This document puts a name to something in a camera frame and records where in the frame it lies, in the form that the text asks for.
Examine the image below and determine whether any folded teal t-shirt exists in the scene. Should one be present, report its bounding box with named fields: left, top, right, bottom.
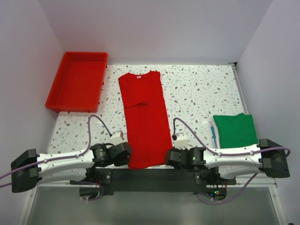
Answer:
left=210, top=126, right=217, bottom=144

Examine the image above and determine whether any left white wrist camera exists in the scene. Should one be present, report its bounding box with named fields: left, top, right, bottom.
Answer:
left=110, top=131, right=125, bottom=145

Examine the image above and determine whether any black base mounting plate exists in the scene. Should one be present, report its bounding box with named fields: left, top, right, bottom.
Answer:
left=80, top=168, right=236, bottom=195

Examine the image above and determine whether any red t-shirt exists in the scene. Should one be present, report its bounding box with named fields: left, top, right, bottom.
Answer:
left=118, top=71, right=172, bottom=170

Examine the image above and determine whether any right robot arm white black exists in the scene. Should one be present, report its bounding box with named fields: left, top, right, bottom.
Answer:
left=165, top=139, right=290, bottom=185

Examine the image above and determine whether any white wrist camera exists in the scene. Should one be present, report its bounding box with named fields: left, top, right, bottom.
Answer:
left=174, top=133, right=188, bottom=150
left=110, top=131, right=125, bottom=145

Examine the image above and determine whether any red plastic bin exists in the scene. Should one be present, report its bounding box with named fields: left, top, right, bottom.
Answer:
left=45, top=52, right=108, bottom=113

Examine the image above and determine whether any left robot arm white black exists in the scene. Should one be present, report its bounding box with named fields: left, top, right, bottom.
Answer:
left=11, top=142, right=132, bottom=193

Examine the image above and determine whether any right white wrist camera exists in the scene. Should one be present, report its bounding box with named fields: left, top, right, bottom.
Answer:
left=174, top=133, right=188, bottom=150

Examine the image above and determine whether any aluminium frame rail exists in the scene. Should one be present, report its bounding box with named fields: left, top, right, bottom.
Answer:
left=18, top=175, right=286, bottom=225

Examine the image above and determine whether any folded green t-shirt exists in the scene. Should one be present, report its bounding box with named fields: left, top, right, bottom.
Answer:
left=213, top=113, right=259, bottom=149

